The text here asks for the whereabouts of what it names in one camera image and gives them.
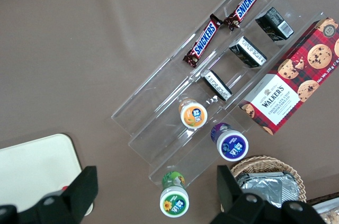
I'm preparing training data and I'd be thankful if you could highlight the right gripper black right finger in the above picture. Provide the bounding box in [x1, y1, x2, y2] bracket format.
[209, 165, 328, 224]

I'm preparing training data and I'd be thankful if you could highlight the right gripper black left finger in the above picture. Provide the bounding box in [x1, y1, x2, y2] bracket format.
[0, 165, 100, 224]

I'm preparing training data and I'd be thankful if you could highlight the aluminium foil tray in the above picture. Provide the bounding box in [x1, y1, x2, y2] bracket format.
[234, 171, 297, 207]

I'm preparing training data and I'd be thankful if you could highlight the beige plastic tray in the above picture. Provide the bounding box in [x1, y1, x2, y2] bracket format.
[0, 133, 95, 216]

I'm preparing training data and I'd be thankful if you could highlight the light wicker basket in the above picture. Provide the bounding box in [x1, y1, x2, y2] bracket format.
[229, 156, 307, 204]

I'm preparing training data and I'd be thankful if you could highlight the purple-lid cup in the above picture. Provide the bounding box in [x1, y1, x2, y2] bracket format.
[210, 122, 249, 162]

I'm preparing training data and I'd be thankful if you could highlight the green-lid cup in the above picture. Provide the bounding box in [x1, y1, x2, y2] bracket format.
[159, 171, 190, 218]

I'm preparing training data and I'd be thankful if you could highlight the white plastic bin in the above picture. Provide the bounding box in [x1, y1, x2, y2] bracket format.
[307, 194, 339, 224]

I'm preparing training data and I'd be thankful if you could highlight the clear acrylic stepped stand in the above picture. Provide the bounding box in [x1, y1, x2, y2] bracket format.
[110, 0, 329, 190]

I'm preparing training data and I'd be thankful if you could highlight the cookie snack packet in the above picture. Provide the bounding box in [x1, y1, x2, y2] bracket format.
[319, 209, 339, 224]

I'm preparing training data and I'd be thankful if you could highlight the orange-lid cup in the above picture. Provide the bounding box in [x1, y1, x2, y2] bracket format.
[179, 98, 208, 129]

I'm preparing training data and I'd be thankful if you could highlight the small black carton box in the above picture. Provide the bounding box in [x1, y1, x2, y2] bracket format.
[254, 6, 295, 42]
[200, 69, 233, 102]
[228, 35, 268, 69]

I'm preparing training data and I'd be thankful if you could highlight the Walkers red shortbread box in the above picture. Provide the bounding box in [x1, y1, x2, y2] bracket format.
[238, 16, 339, 136]

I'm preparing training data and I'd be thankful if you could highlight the Snickers chocolate bar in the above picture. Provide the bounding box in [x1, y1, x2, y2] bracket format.
[224, 0, 267, 31]
[183, 13, 223, 68]

